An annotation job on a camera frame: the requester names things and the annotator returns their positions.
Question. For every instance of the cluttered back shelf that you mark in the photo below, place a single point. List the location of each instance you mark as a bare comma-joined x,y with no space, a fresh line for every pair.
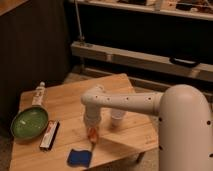
155,8

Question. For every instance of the white paper cup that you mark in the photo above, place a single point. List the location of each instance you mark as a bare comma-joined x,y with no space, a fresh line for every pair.
117,117

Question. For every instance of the metal pole stand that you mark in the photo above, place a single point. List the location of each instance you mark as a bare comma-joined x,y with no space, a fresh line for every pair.
81,36

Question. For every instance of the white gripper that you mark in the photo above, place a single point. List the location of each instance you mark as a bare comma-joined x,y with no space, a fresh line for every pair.
91,120

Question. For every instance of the green bowl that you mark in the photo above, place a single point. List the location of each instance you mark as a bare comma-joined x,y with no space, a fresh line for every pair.
29,123

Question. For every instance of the blue sponge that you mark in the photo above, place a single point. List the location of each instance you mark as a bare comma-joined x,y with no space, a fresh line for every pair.
79,158

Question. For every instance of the orange pepper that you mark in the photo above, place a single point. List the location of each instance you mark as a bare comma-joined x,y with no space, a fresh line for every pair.
93,135

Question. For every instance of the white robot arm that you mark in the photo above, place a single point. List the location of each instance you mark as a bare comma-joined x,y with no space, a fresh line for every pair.
185,126

